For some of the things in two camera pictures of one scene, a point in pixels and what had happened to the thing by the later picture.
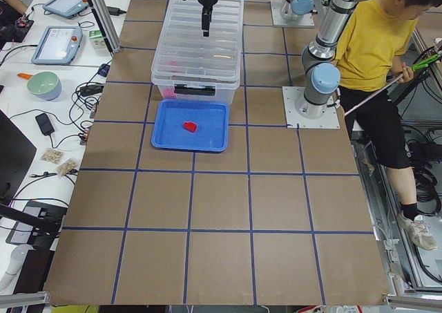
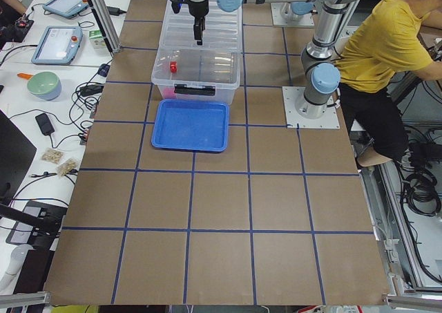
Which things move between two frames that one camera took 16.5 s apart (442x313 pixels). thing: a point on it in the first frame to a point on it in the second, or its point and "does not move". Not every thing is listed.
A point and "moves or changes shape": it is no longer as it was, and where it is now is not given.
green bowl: (45, 85) does not move
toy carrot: (25, 75) does not move
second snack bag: (68, 165) does not move
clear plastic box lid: (184, 55) moves or changes shape
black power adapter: (44, 124) does not move
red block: (190, 126) to (173, 66)
